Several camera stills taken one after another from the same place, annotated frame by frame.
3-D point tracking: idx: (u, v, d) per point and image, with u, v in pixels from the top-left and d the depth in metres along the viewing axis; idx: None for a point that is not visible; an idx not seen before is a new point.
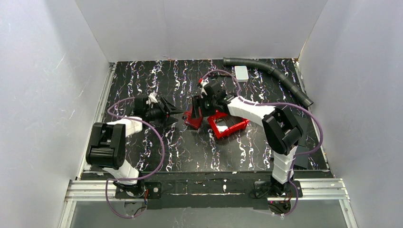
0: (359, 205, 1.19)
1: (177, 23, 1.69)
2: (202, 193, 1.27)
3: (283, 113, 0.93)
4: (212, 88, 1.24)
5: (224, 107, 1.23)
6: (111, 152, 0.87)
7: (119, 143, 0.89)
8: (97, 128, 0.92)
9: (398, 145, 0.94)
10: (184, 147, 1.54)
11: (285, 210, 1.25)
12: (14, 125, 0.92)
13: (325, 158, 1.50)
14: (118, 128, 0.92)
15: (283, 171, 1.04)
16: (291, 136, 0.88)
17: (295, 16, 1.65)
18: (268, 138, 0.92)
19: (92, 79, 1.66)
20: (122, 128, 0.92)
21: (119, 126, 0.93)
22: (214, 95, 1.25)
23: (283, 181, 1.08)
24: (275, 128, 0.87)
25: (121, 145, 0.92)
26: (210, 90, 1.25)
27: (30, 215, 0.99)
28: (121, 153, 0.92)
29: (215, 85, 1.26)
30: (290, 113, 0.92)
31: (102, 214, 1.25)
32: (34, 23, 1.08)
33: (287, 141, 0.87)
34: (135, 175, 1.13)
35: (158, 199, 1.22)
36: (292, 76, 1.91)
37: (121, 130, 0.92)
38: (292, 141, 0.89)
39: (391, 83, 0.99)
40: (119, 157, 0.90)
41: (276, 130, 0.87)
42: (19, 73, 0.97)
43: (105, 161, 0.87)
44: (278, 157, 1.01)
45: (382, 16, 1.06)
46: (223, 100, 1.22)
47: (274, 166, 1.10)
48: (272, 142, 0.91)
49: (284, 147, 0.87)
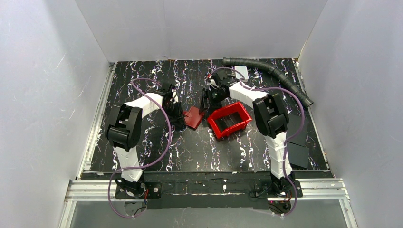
0: (359, 205, 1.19)
1: (177, 23, 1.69)
2: (202, 193, 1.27)
3: (273, 99, 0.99)
4: (217, 74, 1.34)
5: (226, 90, 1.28)
6: (127, 134, 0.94)
7: (133, 126, 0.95)
8: (116, 109, 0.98)
9: (398, 146, 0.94)
10: (184, 147, 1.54)
11: (285, 210, 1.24)
12: (14, 125, 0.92)
13: (325, 158, 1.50)
14: (135, 113, 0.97)
15: (277, 162, 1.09)
16: (276, 121, 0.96)
17: (295, 16, 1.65)
18: (256, 121, 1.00)
19: (92, 78, 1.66)
20: (139, 111, 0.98)
21: (137, 110, 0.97)
22: (219, 80, 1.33)
23: (280, 176, 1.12)
24: (263, 111, 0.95)
25: (136, 128, 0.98)
26: (217, 77, 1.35)
27: (30, 215, 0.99)
28: (136, 135, 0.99)
29: (222, 72, 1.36)
30: (280, 100, 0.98)
31: (102, 215, 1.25)
32: (34, 23, 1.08)
33: (272, 126, 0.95)
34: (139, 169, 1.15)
35: (158, 198, 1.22)
36: (292, 76, 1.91)
37: (138, 114, 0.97)
38: (277, 126, 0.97)
39: (390, 83, 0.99)
40: (132, 139, 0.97)
41: (263, 113, 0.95)
42: (19, 73, 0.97)
43: (120, 141, 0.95)
44: (270, 146, 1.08)
45: (382, 16, 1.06)
46: (225, 83, 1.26)
47: (271, 160, 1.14)
48: (259, 124, 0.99)
49: (268, 130, 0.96)
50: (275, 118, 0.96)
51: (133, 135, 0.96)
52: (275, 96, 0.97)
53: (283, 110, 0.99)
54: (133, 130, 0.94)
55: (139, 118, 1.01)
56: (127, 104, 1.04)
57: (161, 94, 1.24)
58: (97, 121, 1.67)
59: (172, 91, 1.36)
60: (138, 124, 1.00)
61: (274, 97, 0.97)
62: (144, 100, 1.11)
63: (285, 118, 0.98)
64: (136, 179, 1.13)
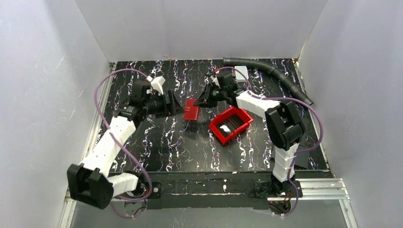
0: (359, 205, 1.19)
1: (177, 24, 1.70)
2: (202, 193, 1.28)
3: (287, 109, 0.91)
4: (224, 79, 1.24)
5: (232, 100, 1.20)
6: (95, 200, 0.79)
7: (99, 194, 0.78)
8: (71, 174, 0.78)
9: (398, 145, 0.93)
10: (184, 147, 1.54)
11: (285, 210, 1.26)
12: (14, 125, 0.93)
13: (325, 158, 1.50)
14: (94, 180, 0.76)
15: (283, 168, 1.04)
16: (291, 132, 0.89)
17: (295, 16, 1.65)
18: (270, 132, 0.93)
19: (92, 79, 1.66)
20: (99, 180, 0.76)
21: (96, 177, 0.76)
22: (225, 86, 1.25)
23: (283, 179, 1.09)
24: (278, 122, 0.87)
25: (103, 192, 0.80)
26: (222, 81, 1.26)
27: (30, 215, 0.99)
28: (108, 194, 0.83)
29: (228, 76, 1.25)
30: (294, 110, 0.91)
31: (102, 215, 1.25)
32: (34, 23, 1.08)
33: (288, 137, 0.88)
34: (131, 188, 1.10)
35: (158, 198, 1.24)
36: (292, 76, 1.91)
37: (99, 181, 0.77)
38: (292, 137, 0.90)
39: (390, 83, 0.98)
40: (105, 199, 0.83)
41: (278, 123, 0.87)
42: (19, 73, 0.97)
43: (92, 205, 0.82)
44: (279, 154, 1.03)
45: (381, 16, 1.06)
46: (233, 93, 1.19)
47: (275, 164, 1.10)
48: (273, 135, 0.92)
49: (284, 141, 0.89)
50: (290, 129, 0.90)
51: (103, 198, 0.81)
52: (289, 105, 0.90)
53: (298, 119, 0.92)
54: (100, 197, 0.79)
55: (104, 177, 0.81)
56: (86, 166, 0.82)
57: (129, 116, 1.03)
58: (97, 121, 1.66)
59: (147, 91, 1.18)
60: (105, 184, 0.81)
61: (288, 105, 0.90)
62: (108, 141, 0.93)
63: (300, 128, 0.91)
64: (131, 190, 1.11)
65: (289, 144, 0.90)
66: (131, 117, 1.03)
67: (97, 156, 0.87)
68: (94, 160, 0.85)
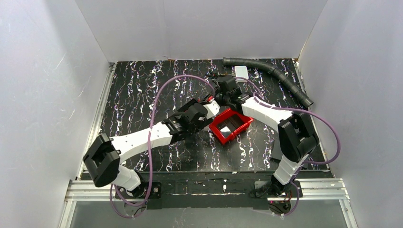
0: (359, 205, 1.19)
1: (177, 24, 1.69)
2: (202, 193, 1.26)
3: (301, 120, 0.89)
4: (226, 84, 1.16)
5: (237, 106, 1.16)
6: (97, 175, 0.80)
7: (101, 173, 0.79)
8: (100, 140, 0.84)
9: (398, 146, 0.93)
10: (184, 147, 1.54)
11: (285, 210, 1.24)
12: (14, 125, 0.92)
13: (325, 158, 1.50)
14: (110, 158, 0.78)
15: (288, 175, 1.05)
16: (305, 145, 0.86)
17: (295, 16, 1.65)
18: (283, 146, 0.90)
19: (92, 79, 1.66)
20: (111, 161, 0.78)
21: (114, 157, 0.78)
22: (227, 92, 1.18)
23: (285, 182, 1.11)
24: (292, 134, 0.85)
25: (108, 174, 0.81)
26: (224, 87, 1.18)
27: (30, 215, 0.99)
28: (109, 177, 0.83)
29: (231, 80, 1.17)
30: (308, 121, 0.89)
31: (102, 215, 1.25)
32: (34, 23, 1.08)
33: (302, 149, 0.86)
34: (130, 186, 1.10)
35: (158, 198, 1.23)
36: (292, 76, 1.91)
37: (113, 162, 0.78)
38: (306, 149, 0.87)
39: (390, 83, 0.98)
40: (103, 180, 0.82)
41: (292, 136, 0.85)
42: (20, 73, 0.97)
43: (91, 176, 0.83)
44: (285, 162, 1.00)
45: (382, 16, 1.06)
46: (237, 99, 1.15)
47: (278, 167, 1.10)
48: (285, 147, 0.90)
49: (298, 155, 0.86)
50: (303, 141, 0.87)
51: (101, 178, 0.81)
52: (302, 116, 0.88)
53: (312, 130, 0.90)
54: (101, 174, 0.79)
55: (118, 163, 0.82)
56: (112, 141, 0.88)
57: (171, 132, 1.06)
58: (97, 121, 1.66)
59: (200, 118, 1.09)
60: (115, 169, 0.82)
61: (302, 117, 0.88)
62: (142, 135, 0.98)
63: (314, 140, 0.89)
64: (130, 188, 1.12)
65: (302, 157, 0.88)
66: (173, 133, 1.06)
67: (126, 141, 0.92)
68: (123, 144, 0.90)
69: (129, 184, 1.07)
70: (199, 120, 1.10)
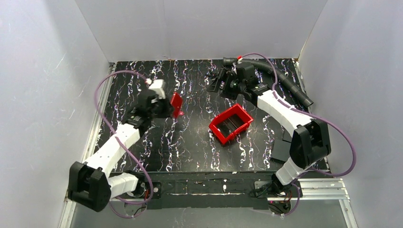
0: (359, 205, 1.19)
1: (177, 23, 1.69)
2: (202, 192, 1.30)
3: (318, 129, 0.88)
4: (244, 71, 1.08)
5: (252, 96, 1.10)
6: (91, 199, 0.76)
7: (96, 195, 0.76)
8: (74, 170, 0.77)
9: (398, 145, 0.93)
10: (184, 147, 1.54)
11: (285, 210, 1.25)
12: (14, 125, 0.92)
13: (325, 158, 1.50)
14: (96, 178, 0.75)
15: (291, 176, 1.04)
16: (315, 155, 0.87)
17: (295, 16, 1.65)
18: (293, 150, 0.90)
19: (92, 79, 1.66)
20: (100, 179, 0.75)
21: (100, 175, 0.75)
22: (244, 80, 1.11)
23: (286, 183, 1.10)
24: (307, 143, 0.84)
25: (102, 194, 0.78)
26: (242, 73, 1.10)
27: (30, 215, 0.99)
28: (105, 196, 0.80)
29: (249, 68, 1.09)
30: (325, 131, 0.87)
31: (101, 215, 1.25)
32: (34, 23, 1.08)
33: (311, 158, 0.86)
34: (131, 187, 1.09)
35: (158, 198, 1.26)
36: (292, 76, 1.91)
37: (100, 179, 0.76)
38: (314, 158, 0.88)
39: (390, 84, 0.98)
40: (101, 201, 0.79)
41: (306, 145, 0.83)
42: (20, 73, 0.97)
43: (87, 206, 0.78)
44: (291, 165, 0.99)
45: (382, 16, 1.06)
46: (254, 89, 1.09)
47: (282, 168, 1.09)
48: (295, 153, 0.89)
49: (306, 162, 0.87)
50: (314, 149, 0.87)
51: (99, 201, 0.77)
52: (321, 125, 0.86)
53: (326, 140, 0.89)
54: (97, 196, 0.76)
55: (105, 179, 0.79)
56: (87, 165, 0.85)
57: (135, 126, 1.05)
58: (97, 121, 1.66)
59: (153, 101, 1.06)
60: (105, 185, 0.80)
61: (320, 126, 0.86)
62: (112, 145, 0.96)
63: (325, 150, 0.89)
64: (132, 189, 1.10)
65: (310, 164, 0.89)
66: (137, 126, 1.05)
67: (101, 156, 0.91)
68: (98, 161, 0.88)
69: (128, 186, 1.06)
70: (152, 103, 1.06)
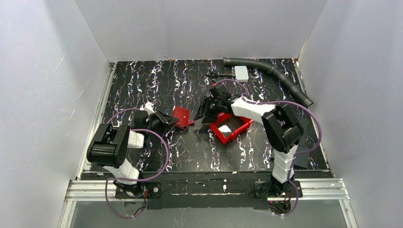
0: (359, 205, 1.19)
1: (177, 24, 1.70)
2: (202, 193, 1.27)
3: (283, 110, 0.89)
4: (216, 90, 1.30)
5: (228, 108, 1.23)
6: (112, 149, 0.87)
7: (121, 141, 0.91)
8: (102, 128, 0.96)
9: (398, 145, 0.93)
10: (184, 147, 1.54)
11: (285, 210, 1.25)
12: (14, 125, 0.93)
13: (325, 158, 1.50)
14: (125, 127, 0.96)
15: (283, 170, 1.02)
16: (289, 134, 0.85)
17: (295, 16, 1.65)
18: (268, 137, 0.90)
19: (92, 79, 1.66)
20: (128, 128, 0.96)
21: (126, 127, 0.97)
22: (218, 96, 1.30)
23: (283, 180, 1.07)
24: (275, 125, 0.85)
25: (123, 144, 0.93)
26: (215, 92, 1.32)
27: (30, 214, 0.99)
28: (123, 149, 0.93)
29: (221, 87, 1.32)
30: (290, 111, 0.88)
31: (102, 215, 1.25)
32: (34, 23, 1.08)
33: (286, 138, 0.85)
34: (135, 175, 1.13)
35: (158, 198, 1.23)
36: (292, 76, 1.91)
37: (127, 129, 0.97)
38: (291, 138, 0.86)
39: (390, 84, 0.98)
40: (119, 156, 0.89)
41: (275, 128, 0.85)
42: (20, 73, 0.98)
43: (106, 156, 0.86)
44: (278, 156, 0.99)
45: (382, 16, 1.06)
46: (227, 101, 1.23)
47: (275, 166, 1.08)
48: (271, 139, 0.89)
49: (284, 144, 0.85)
50: (287, 131, 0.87)
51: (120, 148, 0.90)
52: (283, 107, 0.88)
53: (296, 120, 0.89)
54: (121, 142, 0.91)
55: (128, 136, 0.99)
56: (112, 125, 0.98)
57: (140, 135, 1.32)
58: (97, 121, 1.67)
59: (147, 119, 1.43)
60: (124, 144, 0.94)
61: (283, 107, 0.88)
62: None
63: (299, 129, 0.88)
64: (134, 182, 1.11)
65: (289, 146, 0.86)
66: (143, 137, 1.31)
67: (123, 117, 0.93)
68: None
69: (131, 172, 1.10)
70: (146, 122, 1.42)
